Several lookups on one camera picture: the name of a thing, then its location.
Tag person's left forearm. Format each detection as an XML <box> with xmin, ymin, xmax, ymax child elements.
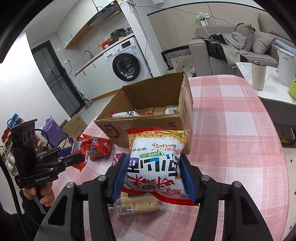
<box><xmin>0</xmin><ymin>192</ymin><xmax>47</xmax><ymax>241</ymax></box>

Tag floor mop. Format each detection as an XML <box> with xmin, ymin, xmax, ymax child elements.
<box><xmin>76</xmin><ymin>90</ymin><xmax>94</xmax><ymax>110</ymax></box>

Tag pink checked tablecloth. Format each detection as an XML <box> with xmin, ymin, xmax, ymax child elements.
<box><xmin>76</xmin><ymin>75</ymin><xmax>292</xmax><ymax>241</ymax></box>

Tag cardboard box on floor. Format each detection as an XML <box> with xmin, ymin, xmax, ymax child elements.
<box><xmin>62</xmin><ymin>113</ymin><xmax>88</xmax><ymax>139</ymax></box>

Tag black garment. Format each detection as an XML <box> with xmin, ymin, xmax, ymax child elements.
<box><xmin>206</xmin><ymin>35</ymin><xmax>229</xmax><ymax>63</ymax></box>

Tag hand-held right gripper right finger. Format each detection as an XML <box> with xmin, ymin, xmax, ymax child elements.
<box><xmin>179</xmin><ymin>154</ymin><xmax>274</xmax><ymax>241</ymax></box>

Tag white kitchen base cabinet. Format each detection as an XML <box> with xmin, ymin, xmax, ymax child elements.
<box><xmin>75</xmin><ymin>52</ymin><xmax>116</xmax><ymax>100</ymax></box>

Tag shoe rack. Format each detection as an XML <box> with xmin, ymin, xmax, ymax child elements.
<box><xmin>0</xmin><ymin>118</ymin><xmax>49</xmax><ymax>176</ymax></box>

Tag white electric kettle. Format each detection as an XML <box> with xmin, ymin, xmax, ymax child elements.
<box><xmin>277</xmin><ymin>48</ymin><xmax>296</xmax><ymax>87</ymax></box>

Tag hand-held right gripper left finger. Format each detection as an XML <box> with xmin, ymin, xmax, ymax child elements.
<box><xmin>40</xmin><ymin>153</ymin><xmax>130</xmax><ymax>241</ymax></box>

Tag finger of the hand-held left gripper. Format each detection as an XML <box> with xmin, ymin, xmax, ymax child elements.
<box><xmin>35</xmin><ymin>146</ymin><xmax>73</xmax><ymax>161</ymax></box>
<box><xmin>50</xmin><ymin>153</ymin><xmax>85</xmax><ymax>173</ymax></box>

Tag brown cardboard box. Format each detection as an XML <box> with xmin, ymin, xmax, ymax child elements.
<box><xmin>94</xmin><ymin>72</ymin><xmax>193</xmax><ymax>154</ymax></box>

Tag white wall cabinet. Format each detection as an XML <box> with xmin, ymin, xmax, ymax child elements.
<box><xmin>57</xmin><ymin>11</ymin><xmax>95</xmax><ymax>49</ymax></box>

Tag white washing machine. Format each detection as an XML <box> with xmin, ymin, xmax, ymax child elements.
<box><xmin>105</xmin><ymin>36</ymin><xmax>153</xmax><ymax>82</ymax></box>

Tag grey jacket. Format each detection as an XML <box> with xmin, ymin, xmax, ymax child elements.
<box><xmin>220</xmin><ymin>32</ymin><xmax>249</xmax><ymax>67</ymax></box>

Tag white noodle packet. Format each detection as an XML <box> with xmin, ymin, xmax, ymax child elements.
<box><xmin>122</xmin><ymin>127</ymin><xmax>199</xmax><ymax>207</ymax></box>

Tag wall socket with charger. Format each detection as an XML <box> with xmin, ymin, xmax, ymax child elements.
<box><xmin>196</xmin><ymin>13</ymin><xmax>210</xmax><ymax>27</ymax></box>

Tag white marble side table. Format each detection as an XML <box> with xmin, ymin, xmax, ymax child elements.
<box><xmin>235</xmin><ymin>61</ymin><xmax>296</xmax><ymax>127</ymax></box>

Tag blue shoes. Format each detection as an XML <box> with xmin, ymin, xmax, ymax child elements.
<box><xmin>8</xmin><ymin>113</ymin><xmax>22</xmax><ymax>127</ymax></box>

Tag black rice cooker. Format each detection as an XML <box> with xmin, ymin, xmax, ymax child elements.
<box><xmin>110</xmin><ymin>28</ymin><xmax>126</xmax><ymax>41</ymax></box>

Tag small white red packet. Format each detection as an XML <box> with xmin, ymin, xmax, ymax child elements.
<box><xmin>112</xmin><ymin>110</ymin><xmax>140</xmax><ymax>118</ymax></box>

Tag light blue pillow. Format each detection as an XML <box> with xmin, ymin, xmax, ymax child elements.
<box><xmin>275</xmin><ymin>40</ymin><xmax>296</xmax><ymax>50</ymax></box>

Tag purple snack packet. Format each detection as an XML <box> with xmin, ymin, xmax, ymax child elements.
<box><xmin>112</xmin><ymin>152</ymin><xmax>130</xmax><ymax>168</ymax></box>

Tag beige tumbler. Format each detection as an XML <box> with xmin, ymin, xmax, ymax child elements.
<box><xmin>251</xmin><ymin>61</ymin><xmax>267</xmax><ymax>91</ymax></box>

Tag range hood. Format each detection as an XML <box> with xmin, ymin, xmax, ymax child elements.
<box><xmin>87</xmin><ymin>1</ymin><xmax>125</xmax><ymax>26</ymax></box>

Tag person's left hand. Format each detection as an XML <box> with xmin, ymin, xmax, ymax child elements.
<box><xmin>23</xmin><ymin>181</ymin><xmax>56</xmax><ymax>207</ymax></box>

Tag dark glass door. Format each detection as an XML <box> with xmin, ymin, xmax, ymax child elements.
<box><xmin>31</xmin><ymin>40</ymin><xmax>85</xmax><ymax>117</ymax></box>

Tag dark grey cushion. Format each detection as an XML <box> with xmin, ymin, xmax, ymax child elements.
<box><xmin>231</xmin><ymin>23</ymin><xmax>255</xmax><ymax>52</ymax></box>

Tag purple bag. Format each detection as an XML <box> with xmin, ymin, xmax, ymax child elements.
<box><xmin>42</xmin><ymin>117</ymin><xmax>67</xmax><ymax>149</ymax></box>

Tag clear cracker packet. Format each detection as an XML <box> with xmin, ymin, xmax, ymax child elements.
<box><xmin>109</xmin><ymin>193</ymin><xmax>165</xmax><ymax>216</ymax></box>

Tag light grey cushion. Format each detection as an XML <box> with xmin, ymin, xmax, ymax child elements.
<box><xmin>252</xmin><ymin>31</ymin><xmax>275</xmax><ymax>55</ymax></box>

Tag red cookie packet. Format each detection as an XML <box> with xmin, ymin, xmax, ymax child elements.
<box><xmin>70</xmin><ymin>135</ymin><xmax>111</xmax><ymax>172</ymax></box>

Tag white chair cushion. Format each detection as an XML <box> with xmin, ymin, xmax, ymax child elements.
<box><xmin>172</xmin><ymin>57</ymin><xmax>197</xmax><ymax>77</ymax></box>

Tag grey sofa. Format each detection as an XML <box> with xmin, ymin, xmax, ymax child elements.
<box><xmin>188</xmin><ymin>13</ymin><xmax>296</xmax><ymax>77</ymax></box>

